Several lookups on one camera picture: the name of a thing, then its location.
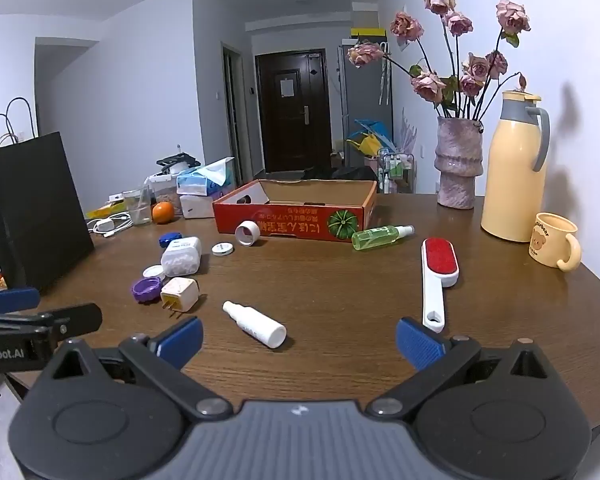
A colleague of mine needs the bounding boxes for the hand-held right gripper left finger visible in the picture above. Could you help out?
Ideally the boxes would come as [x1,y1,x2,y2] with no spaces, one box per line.
[40,316,234,423]

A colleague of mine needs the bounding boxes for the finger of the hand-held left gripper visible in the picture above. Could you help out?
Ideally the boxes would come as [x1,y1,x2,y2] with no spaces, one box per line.
[0,303,103,335]
[0,286,41,313]

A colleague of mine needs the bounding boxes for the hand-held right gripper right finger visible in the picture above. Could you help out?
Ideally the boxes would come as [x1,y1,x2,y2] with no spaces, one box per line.
[365,317,557,422]

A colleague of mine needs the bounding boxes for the white charger plug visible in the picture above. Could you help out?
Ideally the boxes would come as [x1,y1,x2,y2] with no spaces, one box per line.
[160,277,200,321]

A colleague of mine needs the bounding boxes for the purple round lid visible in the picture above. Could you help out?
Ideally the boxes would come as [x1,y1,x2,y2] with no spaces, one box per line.
[132,277,164,305]

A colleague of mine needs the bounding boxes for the white spray bottle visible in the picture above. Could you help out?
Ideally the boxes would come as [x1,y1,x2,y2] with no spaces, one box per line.
[222,300,287,349]

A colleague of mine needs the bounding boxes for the white printed plastic container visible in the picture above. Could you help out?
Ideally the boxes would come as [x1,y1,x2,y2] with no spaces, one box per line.
[159,236,203,279]

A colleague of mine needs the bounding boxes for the white red lint brush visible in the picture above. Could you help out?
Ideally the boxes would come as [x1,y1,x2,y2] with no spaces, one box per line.
[420,237,460,334]

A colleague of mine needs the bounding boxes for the green spray bottle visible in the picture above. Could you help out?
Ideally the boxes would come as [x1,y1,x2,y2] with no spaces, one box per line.
[350,224,415,251]

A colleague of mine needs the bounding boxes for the white tape roll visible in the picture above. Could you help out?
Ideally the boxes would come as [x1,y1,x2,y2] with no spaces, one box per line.
[234,219,264,247]

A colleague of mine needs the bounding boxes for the red cardboard box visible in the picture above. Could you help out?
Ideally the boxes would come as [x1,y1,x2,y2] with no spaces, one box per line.
[212,178,379,244]

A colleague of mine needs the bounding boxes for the black paper bag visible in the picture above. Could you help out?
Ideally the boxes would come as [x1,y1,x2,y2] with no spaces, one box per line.
[0,97,96,293]

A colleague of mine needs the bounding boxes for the yellow snack packet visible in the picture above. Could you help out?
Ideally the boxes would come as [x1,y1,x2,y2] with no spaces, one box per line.
[84,199,127,219]

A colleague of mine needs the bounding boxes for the clear glass cup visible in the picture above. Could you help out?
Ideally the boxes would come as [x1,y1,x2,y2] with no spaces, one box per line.
[122,186,154,226]

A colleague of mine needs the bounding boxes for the orange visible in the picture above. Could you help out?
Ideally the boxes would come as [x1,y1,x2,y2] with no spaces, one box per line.
[151,201,175,225]

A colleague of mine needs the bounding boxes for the purple tissue pack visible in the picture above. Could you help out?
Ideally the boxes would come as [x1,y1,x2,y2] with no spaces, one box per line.
[179,192,217,220]

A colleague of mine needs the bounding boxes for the clear plastic food container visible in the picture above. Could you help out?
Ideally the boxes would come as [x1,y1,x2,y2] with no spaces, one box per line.
[148,172,182,206]

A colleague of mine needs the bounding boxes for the yellow bear mug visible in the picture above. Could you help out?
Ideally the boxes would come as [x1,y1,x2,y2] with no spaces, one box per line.
[528,212,583,272]

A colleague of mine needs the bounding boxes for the blue tissue pack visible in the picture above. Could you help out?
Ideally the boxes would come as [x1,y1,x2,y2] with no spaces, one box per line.
[176,157,236,197]

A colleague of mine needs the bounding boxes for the metal rolling cart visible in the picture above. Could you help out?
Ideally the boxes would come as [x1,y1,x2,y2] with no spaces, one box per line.
[377,148,414,194]

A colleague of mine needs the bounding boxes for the black folded holder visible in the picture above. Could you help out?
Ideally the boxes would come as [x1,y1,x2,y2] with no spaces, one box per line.
[155,155,201,175]

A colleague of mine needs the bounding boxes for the purple ceramic vase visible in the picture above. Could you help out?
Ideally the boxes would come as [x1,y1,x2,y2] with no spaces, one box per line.
[434,115,483,210]

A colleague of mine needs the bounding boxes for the black cloth bag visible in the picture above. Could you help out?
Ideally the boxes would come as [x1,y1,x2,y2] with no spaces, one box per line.
[302,164,379,182]

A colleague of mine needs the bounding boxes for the yellow thermos jug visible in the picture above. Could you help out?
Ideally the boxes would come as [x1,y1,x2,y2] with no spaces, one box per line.
[480,89,551,244]

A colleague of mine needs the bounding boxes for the blue and yellow bags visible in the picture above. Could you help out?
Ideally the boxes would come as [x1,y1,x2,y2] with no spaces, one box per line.
[346,118,396,157]

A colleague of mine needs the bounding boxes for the grey refrigerator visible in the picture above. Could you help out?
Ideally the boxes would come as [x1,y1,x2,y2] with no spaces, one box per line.
[337,35,394,161]

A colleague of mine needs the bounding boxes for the dark wooden door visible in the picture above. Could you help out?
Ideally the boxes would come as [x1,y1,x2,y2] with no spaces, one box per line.
[254,48,329,174]

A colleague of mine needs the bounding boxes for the bunch of dried pink roses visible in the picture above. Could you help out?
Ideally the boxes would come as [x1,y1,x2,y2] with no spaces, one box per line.
[347,0,532,122]

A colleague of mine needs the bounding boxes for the hanging folded umbrellas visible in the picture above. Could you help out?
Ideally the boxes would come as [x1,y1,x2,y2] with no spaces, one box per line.
[379,41,392,107]

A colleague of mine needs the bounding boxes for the white power adapter with cables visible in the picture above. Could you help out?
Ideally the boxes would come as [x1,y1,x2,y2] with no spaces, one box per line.
[86,211,132,237]

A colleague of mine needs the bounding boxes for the purple wall decoration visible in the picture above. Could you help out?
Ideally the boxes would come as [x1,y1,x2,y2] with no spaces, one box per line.
[401,109,419,152]

